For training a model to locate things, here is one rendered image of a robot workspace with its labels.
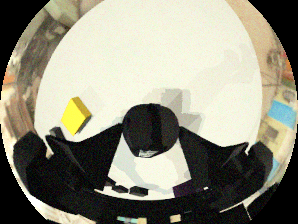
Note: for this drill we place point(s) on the yellow flat block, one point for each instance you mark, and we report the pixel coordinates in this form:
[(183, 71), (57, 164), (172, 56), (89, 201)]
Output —
[(75, 115)]

